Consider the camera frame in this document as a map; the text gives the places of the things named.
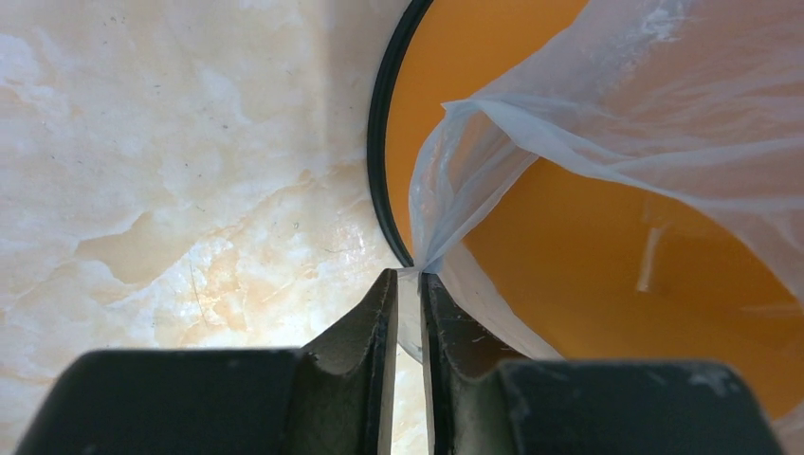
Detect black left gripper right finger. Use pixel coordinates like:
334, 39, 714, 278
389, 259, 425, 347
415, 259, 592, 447
419, 274, 782, 454

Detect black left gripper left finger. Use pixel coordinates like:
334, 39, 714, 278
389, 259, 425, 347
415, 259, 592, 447
17, 269, 397, 454

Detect orange trash bin gold rim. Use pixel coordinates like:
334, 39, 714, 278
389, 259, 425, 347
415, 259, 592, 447
367, 0, 804, 422

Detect translucent blue plastic bag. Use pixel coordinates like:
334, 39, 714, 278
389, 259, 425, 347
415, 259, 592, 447
395, 0, 804, 455

